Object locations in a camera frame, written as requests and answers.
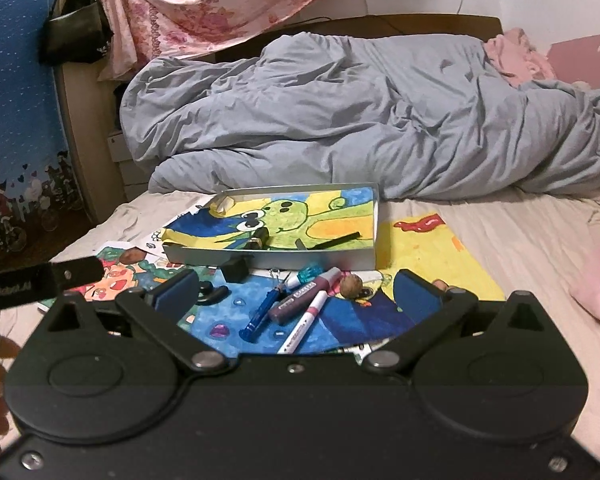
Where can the black-and-white flower colouring sheet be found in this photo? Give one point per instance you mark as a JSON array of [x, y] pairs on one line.
[[172, 230]]

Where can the blue and yellow drawing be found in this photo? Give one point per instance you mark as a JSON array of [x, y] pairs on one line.
[[430, 255]]

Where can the blue pen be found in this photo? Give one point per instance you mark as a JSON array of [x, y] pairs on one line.
[[262, 311]]

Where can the brown walnut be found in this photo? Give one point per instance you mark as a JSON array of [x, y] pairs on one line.
[[352, 285]]

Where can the white pink-tipped marker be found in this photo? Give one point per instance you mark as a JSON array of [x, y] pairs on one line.
[[302, 322]]

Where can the dark wooden headboard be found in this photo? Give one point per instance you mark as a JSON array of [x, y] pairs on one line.
[[420, 25]]

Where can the small teal bottle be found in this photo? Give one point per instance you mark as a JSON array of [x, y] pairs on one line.
[[307, 276]]

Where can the red-haired boy drawing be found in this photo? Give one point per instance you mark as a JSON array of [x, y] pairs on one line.
[[125, 270]]

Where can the black binder clip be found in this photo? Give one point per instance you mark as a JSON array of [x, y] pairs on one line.
[[257, 241]]

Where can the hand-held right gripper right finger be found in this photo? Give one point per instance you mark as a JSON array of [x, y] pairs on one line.
[[416, 294]]

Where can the black pen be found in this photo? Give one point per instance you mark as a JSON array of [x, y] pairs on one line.
[[337, 240]]

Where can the purple marker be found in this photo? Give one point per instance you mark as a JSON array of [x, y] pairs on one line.
[[305, 296]]

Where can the pink floral cloth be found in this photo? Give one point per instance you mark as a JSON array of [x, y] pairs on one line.
[[205, 5]]

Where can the black cube sharpener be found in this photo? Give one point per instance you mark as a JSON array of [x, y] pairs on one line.
[[236, 268]]

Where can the grey duvet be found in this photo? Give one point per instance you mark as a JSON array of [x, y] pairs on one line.
[[360, 120]]

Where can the white nightstand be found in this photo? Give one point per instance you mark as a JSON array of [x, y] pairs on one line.
[[125, 160]]

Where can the green frog drawing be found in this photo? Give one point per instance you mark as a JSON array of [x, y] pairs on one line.
[[290, 220]]

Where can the cream masking tape piece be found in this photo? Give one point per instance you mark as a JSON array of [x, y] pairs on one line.
[[222, 204]]

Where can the beige curved wooden board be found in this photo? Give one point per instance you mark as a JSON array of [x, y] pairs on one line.
[[87, 135]]

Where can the pink crumpled cloth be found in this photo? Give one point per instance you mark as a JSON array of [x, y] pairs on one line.
[[517, 57]]

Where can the grey metal tin box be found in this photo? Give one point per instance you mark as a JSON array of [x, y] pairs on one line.
[[275, 255]]

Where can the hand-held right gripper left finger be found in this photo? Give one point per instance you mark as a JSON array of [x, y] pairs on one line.
[[177, 291]]

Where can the blue printed curtain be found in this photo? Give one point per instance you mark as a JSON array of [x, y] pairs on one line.
[[20, 110]]

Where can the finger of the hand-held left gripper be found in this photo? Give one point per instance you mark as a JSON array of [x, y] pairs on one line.
[[77, 270]]

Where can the black bag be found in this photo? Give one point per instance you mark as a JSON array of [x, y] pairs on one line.
[[75, 35]]

